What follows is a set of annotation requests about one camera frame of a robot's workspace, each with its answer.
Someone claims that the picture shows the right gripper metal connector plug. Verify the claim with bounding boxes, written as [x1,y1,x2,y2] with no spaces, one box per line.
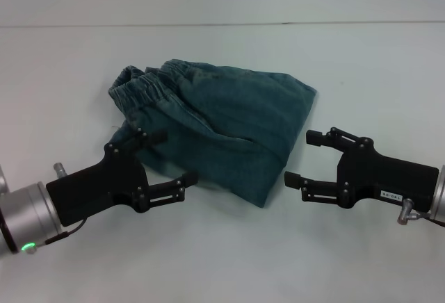
[397,198,415,226]

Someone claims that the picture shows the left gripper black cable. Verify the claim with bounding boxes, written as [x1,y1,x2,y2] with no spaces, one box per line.
[44,218,87,245]

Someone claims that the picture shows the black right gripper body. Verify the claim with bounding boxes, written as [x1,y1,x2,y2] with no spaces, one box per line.
[337,138,439,213]

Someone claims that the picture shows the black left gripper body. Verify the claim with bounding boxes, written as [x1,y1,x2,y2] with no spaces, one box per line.
[46,145,150,227]

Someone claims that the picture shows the blue denim shorts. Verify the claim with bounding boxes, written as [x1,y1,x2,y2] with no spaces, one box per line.
[106,58,318,209]

